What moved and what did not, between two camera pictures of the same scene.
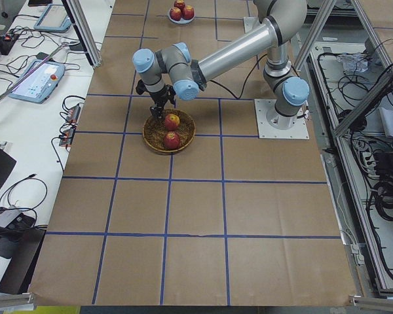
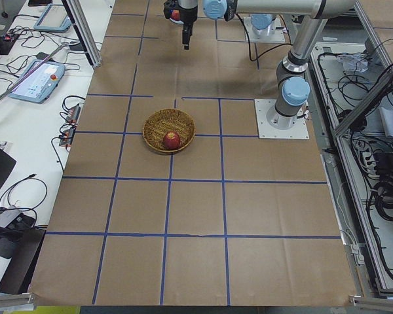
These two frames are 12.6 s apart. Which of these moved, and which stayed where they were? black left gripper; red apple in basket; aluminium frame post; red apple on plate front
Moved: black left gripper
Stayed: red apple in basket; aluminium frame post; red apple on plate front
